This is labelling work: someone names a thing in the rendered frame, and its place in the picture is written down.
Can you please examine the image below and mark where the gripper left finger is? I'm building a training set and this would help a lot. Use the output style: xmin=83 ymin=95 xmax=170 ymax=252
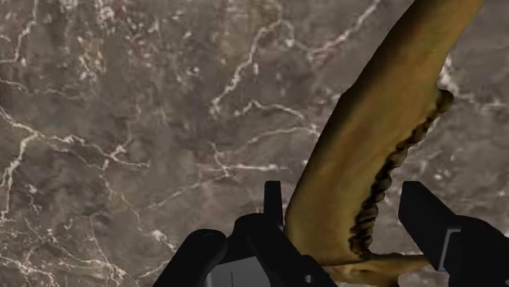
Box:
xmin=152 ymin=180 xmax=339 ymax=287

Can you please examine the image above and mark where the yellow-brown curved wooden tool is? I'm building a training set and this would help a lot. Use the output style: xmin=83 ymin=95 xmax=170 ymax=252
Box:
xmin=282 ymin=0 xmax=485 ymax=287

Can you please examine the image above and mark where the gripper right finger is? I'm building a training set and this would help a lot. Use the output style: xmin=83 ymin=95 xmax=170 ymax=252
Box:
xmin=398 ymin=181 xmax=509 ymax=287

